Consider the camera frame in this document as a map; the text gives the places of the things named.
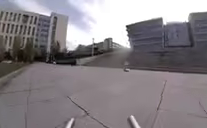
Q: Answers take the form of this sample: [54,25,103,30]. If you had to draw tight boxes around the lamp pole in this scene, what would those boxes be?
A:
[91,37,96,57]

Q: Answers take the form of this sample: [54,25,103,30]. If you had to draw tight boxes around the grey concrete slab plaza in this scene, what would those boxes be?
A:
[0,61,207,128]

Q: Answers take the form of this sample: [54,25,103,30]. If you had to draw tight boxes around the large grey stepped building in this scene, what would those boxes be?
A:
[125,10,207,52]

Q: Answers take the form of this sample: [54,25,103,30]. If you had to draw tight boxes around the grass lawn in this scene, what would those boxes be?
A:
[0,61,27,80]

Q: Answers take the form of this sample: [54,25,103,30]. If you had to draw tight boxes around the low long building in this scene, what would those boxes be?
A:
[70,37,127,57]

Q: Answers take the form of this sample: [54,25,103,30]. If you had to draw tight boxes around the pale low stair wall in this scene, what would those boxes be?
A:
[75,54,103,66]

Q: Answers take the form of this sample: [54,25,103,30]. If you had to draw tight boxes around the wide grey stone stairs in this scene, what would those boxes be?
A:
[85,47,207,75]

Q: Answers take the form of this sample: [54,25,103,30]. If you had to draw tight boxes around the tall white office building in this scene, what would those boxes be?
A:
[0,8,70,63]

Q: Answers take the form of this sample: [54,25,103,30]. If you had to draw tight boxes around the grey stone kerb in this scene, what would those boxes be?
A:
[0,63,29,94]

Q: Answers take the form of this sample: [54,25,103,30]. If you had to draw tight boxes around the row of trees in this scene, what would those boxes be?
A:
[0,35,63,64]

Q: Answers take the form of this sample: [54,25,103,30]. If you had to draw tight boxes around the robot's own part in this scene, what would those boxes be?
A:
[64,117,76,128]
[128,114,142,128]

